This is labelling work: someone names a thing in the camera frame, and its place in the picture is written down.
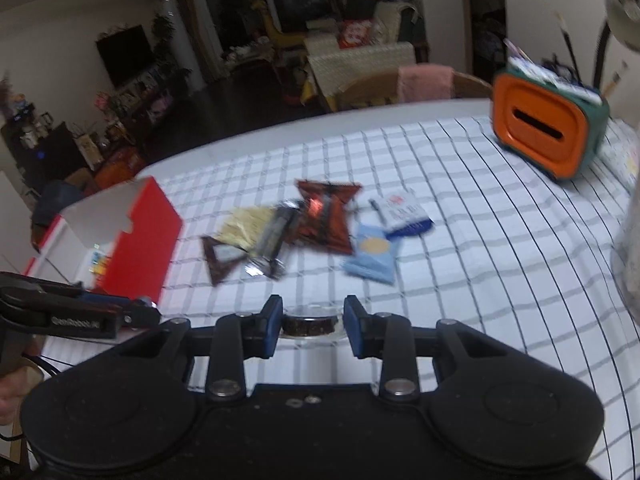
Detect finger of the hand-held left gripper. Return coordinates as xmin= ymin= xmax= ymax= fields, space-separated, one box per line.
xmin=77 ymin=292 xmax=162 ymax=328
xmin=20 ymin=279 xmax=88 ymax=300

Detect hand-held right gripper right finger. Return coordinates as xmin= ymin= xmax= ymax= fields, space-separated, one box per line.
xmin=342 ymin=295 xmax=496 ymax=402

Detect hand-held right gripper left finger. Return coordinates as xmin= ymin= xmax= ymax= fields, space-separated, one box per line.
xmin=127 ymin=294 xmax=285 ymax=402

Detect red white cardboard box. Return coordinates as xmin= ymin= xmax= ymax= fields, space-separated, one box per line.
xmin=22 ymin=176 xmax=183 ymax=306

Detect light blue packet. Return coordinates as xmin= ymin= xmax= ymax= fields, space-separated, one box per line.
xmin=342 ymin=222 xmax=403 ymax=286

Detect brown triangular snack packet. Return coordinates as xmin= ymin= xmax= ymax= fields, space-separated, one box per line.
xmin=200 ymin=235 xmax=248 ymax=287

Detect silver black snack bar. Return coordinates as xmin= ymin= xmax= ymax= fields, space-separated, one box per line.
xmin=250 ymin=200 xmax=303 ymax=271

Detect pale yellow snack packet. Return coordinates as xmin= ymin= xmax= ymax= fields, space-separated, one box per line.
xmin=212 ymin=206 xmax=276 ymax=253

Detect dark red snack bag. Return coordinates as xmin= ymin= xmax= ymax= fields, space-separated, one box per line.
xmin=285 ymin=179 xmax=363 ymax=256

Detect white blue packet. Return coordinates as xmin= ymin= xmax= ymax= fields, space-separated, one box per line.
xmin=370 ymin=189 xmax=433 ymax=240

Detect person's left hand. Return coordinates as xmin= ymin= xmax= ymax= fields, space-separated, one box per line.
xmin=0 ymin=340 xmax=47 ymax=426

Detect dark blue jacket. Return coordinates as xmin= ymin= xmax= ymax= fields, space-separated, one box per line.
xmin=31 ymin=179 xmax=101 ymax=246

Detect orange carton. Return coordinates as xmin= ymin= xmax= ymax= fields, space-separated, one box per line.
xmin=95 ymin=162 xmax=136 ymax=190
xmin=107 ymin=147 xmax=148 ymax=173

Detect black cabinet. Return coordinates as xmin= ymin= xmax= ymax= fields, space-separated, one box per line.
xmin=0 ymin=120 xmax=96 ymax=196

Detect white paper bag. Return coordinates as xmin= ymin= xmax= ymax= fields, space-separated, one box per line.
xmin=75 ymin=132 xmax=98 ymax=168

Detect white checkered tablecloth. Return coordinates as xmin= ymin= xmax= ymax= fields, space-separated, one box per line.
xmin=30 ymin=112 xmax=640 ymax=480

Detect dark television cabinet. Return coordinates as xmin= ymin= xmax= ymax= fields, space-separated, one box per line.
xmin=95 ymin=67 xmax=181 ymax=131

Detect wooden dining chair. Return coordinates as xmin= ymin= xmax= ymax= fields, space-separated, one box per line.
xmin=332 ymin=65 xmax=493 ymax=111

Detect pink towel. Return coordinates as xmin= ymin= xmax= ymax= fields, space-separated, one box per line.
xmin=396 ymin=64 xmax=454 ymax=102

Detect sofa with cream cover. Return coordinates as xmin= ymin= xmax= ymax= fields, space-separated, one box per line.
xmin=305 ymin=40 xmax=416 ymax=111

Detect coffee table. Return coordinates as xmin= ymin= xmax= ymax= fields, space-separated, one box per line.
xmin=222 ymin=42 xmax=276 ymax=71

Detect white tower air conditioner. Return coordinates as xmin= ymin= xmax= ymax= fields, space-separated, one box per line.
xmin=165 ymin=0 xmax=206 ymax=86

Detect orange green desk organizer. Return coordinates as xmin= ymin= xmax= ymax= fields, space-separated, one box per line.
xmin=492 ymin=57 xmax=611 ymax=182

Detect green potted plant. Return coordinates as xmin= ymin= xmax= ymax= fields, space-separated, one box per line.
xmin=150 ymin=0 xmax=193 ymax=86

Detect clear plastic bag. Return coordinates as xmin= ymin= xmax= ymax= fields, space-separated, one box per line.
xmin=610 ymin=130 xmax=640 ymax=328

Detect red printed cushion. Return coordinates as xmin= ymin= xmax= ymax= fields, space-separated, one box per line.
xmin=337 ymin=19 xmax=373 ymax=50

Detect yellow giraffe toy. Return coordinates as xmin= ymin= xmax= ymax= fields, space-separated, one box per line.
xmin=252 ymin=0 xmax=306 ymax=51

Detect dark green sofa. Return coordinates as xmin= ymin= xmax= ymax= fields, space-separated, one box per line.
xmin=345 ymin=0 xmax=426 ymax=46

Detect white marker pens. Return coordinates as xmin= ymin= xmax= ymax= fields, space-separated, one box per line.
xmin=502 ymin=37 xmax=601 ymax=102

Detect white dotted cloth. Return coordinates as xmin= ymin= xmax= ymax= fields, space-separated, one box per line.
xmin=597 ymin=120 xmax=640 ymax=186

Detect glass balcony door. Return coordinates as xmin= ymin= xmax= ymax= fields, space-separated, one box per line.
xmin=197 ymin=0 xmax=341 ymax=56

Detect thin wooden brush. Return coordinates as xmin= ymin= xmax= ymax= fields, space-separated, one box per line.
xmin=602 ymin=60 xmax=628 ymax=98

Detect grey desk lamp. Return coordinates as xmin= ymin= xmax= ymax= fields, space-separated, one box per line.
xmin=595 ymin=0 xmax=640 ymax=96

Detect wall television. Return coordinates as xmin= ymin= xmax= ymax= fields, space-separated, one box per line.
xmin=95 ymin=24 xmax=153 ymax=88

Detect black handled brush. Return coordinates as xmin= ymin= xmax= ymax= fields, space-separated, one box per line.
xmin=554 ymin=10 xmax=583 ymax=83

